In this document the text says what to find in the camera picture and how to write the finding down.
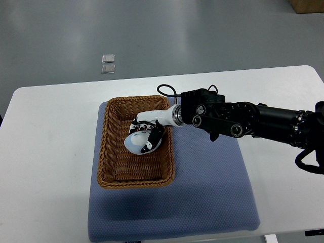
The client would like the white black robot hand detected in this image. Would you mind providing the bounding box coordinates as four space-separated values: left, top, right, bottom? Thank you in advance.
129 109 176 154

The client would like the blue white plush toy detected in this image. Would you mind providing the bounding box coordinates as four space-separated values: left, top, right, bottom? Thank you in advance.
124 131 149 155

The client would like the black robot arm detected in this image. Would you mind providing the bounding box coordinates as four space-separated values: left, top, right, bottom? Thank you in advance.
129 89 323 153

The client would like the brown wicker basket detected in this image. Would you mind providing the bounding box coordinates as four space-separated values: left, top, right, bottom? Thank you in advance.
97 95 175 189

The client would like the upper metal floor plate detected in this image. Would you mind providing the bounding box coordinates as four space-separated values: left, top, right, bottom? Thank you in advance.
102 54 115 63

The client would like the blue quilted mat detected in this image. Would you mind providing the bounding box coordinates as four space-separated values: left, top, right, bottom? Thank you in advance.
87 101 261 243

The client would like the brown cardboard box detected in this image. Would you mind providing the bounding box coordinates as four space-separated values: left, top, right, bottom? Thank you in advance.
289 0 323 14

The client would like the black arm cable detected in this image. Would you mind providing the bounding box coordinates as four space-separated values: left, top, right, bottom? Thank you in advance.
156 84 183 98

